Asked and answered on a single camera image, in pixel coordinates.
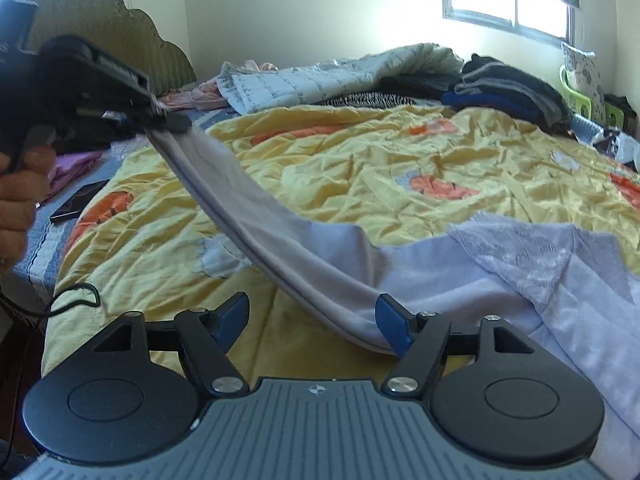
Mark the grey floral pillow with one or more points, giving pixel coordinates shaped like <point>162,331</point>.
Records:
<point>580,72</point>

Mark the purple cloth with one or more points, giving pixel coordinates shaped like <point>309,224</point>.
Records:
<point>70,170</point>

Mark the person's left hand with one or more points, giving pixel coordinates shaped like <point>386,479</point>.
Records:
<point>20,210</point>

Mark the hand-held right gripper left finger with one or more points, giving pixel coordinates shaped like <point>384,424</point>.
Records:
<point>234,312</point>

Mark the pile of dark folded clothes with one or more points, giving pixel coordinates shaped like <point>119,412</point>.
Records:
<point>505,90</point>

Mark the black phone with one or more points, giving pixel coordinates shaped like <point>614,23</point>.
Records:
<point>77,202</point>

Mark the green plastic chair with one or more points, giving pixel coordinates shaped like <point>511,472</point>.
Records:
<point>595,105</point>

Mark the pink clothes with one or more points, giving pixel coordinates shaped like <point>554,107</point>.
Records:
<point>200,95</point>

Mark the white lace-trimmed underwear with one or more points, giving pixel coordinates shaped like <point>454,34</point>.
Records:
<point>450,280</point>

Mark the white plastic bag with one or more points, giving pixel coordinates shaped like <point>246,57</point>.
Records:
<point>622,147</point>

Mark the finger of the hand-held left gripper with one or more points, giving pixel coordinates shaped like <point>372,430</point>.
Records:
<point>150,102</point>
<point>160,121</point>

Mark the glass window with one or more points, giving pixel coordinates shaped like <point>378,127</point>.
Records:
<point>500,5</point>

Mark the pale grey patterned quilt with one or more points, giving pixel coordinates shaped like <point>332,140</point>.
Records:
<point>320,77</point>

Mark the yellow carrot-print blanket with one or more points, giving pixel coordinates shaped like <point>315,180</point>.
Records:
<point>350,170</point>

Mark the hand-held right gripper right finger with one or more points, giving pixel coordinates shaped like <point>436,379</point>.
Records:
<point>392,322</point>

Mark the green padded headboard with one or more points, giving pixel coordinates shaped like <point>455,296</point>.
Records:
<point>120,35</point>

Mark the black-white striped cloth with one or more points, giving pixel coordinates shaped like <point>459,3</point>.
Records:
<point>350,101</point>

